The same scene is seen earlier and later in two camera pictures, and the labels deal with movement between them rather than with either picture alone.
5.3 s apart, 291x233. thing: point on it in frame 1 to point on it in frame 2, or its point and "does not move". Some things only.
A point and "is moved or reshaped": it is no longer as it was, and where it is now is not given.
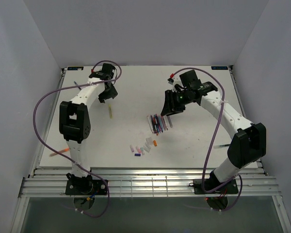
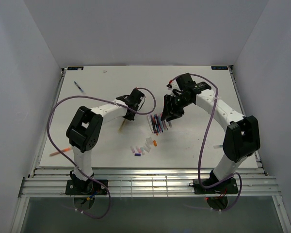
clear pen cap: (147, 147) does not move
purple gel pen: (153, 124) does not move
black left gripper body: (110, 91) to (130, 117)
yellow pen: (110, 111) is moved or reshaped
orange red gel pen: (154, 124) does not move
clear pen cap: (149, 141) does not move
